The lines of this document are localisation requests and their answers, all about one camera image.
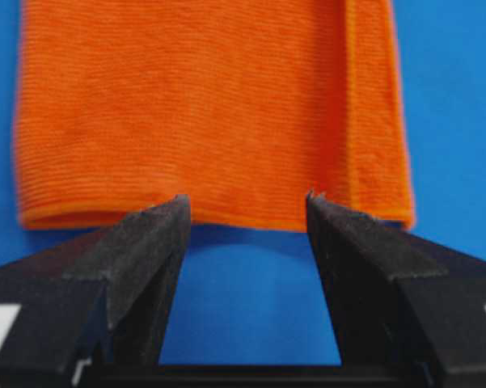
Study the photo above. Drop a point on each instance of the orange microfiber towel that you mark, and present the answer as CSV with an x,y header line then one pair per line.
x,y
243,106

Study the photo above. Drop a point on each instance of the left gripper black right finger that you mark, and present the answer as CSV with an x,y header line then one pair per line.
x,y
412,307

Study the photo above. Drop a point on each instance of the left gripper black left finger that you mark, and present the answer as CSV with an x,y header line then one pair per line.
x,y
103,297

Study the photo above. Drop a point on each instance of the blue table cloth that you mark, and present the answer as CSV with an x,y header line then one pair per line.
x,y
253,296

